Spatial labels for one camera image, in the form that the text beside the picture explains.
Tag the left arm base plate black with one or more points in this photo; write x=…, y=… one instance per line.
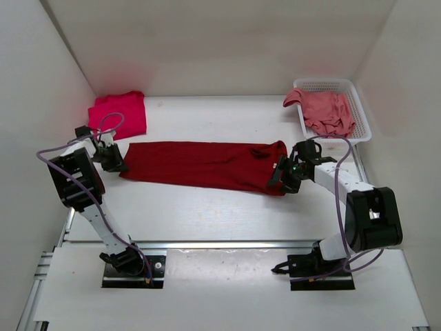
x=138, y=277

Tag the dark red t shirt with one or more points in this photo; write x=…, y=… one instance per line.
x=229, y=166

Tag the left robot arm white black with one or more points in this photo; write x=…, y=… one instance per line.
x=79, y=186

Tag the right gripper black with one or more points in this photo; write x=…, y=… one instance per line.
x=287, y=173

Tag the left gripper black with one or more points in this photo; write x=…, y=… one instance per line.
x=117, y=164

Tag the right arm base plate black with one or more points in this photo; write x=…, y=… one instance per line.
x=309, y=272

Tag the magenta t shirt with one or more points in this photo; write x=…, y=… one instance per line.
x=107, y=112

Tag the aluminium frame rail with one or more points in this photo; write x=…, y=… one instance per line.
x=221, y=247

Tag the white plastic laundry basket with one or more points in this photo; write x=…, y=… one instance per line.
x=361, y=133

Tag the salmon pink t shirt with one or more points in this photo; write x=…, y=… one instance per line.
x=323, y=112

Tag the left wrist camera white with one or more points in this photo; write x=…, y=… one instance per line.
x=107, y=139

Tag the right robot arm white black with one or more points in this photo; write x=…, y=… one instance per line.
x=368, y=216

